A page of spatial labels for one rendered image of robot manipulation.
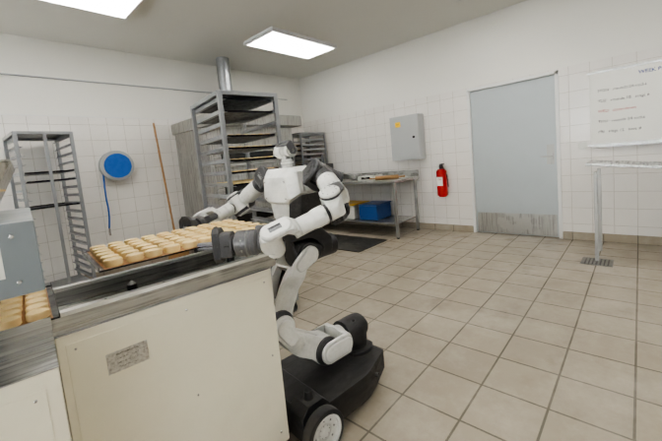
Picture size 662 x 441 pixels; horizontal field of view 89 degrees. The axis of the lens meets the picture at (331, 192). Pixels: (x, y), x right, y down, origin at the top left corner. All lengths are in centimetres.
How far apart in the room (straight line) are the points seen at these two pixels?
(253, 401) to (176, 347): 42
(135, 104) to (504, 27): 510
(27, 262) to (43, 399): 31
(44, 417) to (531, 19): 534
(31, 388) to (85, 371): 24
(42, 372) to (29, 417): 9
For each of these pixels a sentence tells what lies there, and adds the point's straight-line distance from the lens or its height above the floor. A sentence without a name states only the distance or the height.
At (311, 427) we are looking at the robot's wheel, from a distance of 169.
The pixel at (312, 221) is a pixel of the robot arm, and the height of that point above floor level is 105.
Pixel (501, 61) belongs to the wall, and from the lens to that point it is 529.
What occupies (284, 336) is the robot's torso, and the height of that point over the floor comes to 49.
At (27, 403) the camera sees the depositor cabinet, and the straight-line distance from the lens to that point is 109.
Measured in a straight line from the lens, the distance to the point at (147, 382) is 136.
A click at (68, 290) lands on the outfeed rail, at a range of 152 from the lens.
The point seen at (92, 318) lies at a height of 86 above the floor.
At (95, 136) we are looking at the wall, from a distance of 541.
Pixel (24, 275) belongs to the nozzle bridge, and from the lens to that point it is 100.
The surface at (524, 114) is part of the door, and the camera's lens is 516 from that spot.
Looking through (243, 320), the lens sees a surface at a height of 67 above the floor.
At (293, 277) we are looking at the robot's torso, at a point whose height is 73.
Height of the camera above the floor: 125
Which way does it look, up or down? 5 degrees down
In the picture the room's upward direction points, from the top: 5 degrees counter-clockwise
